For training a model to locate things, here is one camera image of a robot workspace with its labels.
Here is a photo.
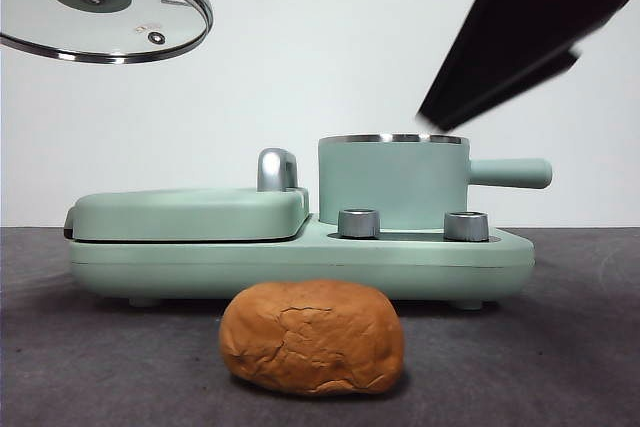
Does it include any chrome griddle cover handle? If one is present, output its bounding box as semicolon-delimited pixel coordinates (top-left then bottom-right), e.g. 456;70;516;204
256;147;301;193

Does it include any silver control knob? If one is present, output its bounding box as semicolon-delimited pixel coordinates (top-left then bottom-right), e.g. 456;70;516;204
442;210;490;242
337;208;381;239

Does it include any brown potato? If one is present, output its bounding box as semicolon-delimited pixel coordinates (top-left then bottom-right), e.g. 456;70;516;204
219;279;405;395

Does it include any mint green breakfast machine base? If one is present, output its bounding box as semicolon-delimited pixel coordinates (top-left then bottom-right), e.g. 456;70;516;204
67;186;536;309

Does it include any mint green handled pot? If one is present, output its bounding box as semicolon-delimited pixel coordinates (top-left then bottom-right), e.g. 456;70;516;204
317;133;553;228

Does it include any mint green hinged griddle cover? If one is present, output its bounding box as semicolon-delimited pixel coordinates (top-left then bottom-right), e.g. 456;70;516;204
63;186;311;244

